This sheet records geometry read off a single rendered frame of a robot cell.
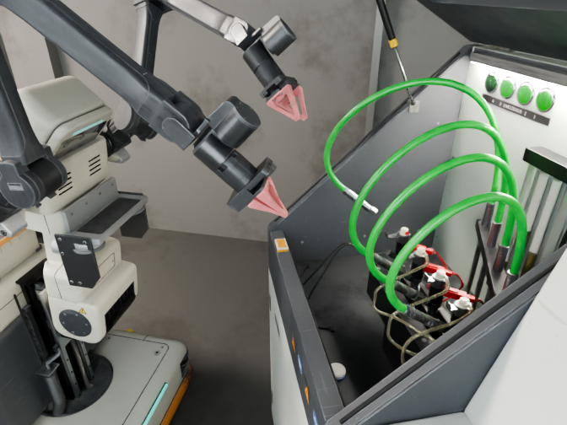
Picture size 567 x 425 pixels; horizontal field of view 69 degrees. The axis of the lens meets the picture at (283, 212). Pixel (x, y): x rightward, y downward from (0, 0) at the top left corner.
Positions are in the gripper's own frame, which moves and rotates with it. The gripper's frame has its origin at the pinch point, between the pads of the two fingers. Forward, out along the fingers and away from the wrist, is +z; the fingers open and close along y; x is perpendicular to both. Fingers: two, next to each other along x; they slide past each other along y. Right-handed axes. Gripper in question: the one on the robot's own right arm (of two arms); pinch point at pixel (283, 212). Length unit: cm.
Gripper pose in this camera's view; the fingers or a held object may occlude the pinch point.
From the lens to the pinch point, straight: 77.9
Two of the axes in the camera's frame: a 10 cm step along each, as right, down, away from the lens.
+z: 7.2, 6.4, 2.6
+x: 1.1, -4.7, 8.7
